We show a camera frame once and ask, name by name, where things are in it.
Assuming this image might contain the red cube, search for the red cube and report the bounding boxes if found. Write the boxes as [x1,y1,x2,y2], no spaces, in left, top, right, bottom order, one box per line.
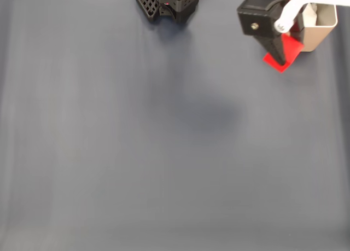
[262,33,305,74]

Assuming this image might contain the beige rounded box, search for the beige rounded box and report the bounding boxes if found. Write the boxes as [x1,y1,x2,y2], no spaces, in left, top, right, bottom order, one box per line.
[299,3,339,53]

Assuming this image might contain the white crumpled paper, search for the white crumpled paper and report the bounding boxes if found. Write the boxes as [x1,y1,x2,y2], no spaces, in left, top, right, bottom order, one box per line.
[305,3,319,26]

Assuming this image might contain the dark grey table mat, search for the dark grey table mat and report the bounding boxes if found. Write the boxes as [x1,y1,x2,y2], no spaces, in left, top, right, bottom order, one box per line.
[0,0,350,251]

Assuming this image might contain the white camera board with mount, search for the white camera board with mount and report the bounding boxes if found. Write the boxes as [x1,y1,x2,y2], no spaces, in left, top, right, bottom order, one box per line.
[274,0,350,33]

